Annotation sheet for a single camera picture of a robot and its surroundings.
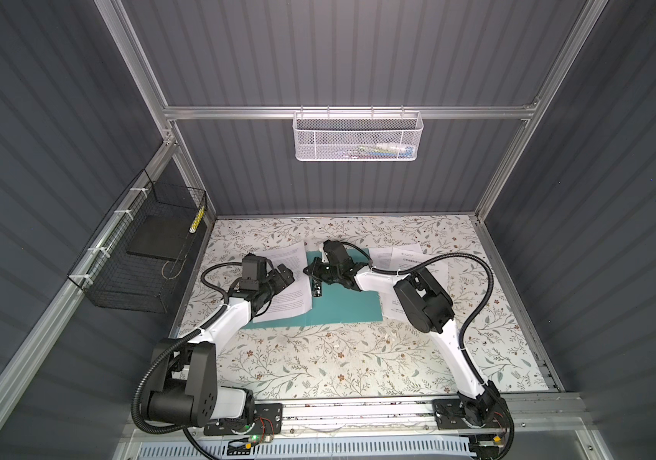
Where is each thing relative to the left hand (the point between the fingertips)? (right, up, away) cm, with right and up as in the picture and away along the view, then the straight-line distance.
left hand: (282, 277), depth 91 cm
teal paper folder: (+17, -9, +1) cm, 19 cm away
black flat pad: (-30, +13, -14) cm, 35 cm away
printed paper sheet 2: (+42, +6, +17) cm, 46 cm away
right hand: (+6, +1, +9) cm, 11 cm away
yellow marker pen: (-23, +18, -9) cm, 31 cm away
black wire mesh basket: (-35, +6, -17) cm, 39 cm away
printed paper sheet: (+4, -7, +5) cm, 9 cm away
